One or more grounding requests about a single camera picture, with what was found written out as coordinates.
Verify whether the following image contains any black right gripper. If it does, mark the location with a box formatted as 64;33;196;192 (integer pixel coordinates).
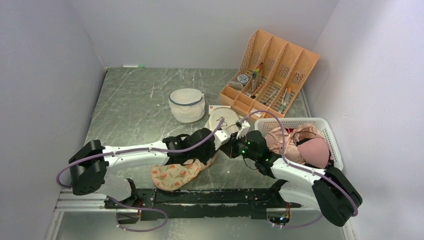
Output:
220;131;259;162

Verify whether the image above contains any tulip print mesh laundry bag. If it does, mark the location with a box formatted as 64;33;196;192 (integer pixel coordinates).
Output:
151;153;218;192

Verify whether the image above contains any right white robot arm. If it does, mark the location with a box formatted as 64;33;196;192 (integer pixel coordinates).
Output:
213;130;363;227

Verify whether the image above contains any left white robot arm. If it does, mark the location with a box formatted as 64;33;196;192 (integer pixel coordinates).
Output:
68;128;219;208

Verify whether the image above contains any cream embroidered mesh laundry bag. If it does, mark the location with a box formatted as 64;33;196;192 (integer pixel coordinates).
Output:
205;107;241;134

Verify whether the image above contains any white plastic laundry basket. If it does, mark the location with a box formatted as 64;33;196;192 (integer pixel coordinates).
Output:
254;117;344;171

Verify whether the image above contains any pink satin bra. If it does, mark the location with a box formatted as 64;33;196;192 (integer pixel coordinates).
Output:
264;124;322;165

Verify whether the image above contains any white blue-trimmed mesh laundry bag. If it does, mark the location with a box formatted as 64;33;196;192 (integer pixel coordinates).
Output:
168;88;206;123

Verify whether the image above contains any dusty pink bra cup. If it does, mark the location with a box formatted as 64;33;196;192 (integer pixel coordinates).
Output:
296;136;330;169

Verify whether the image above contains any small white red card box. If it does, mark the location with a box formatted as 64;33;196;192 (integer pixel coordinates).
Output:
208;105;231;115

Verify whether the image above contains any blue white round tin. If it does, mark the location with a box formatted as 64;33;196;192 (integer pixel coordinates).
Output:
236;74;249;86

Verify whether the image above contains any orange capped pen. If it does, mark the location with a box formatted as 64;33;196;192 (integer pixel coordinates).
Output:
282;87;292;106

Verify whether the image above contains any multicolour marker pen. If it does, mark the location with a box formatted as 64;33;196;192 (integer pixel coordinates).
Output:
251;68;260;92

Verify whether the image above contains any orange plastic file organizer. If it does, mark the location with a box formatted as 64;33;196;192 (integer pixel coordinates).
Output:
219;29;320;121

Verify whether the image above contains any green white marker pen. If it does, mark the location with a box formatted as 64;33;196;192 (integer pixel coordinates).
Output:
122;64;145;69

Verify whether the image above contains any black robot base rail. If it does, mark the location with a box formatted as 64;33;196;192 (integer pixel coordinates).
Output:
104;187;300;221

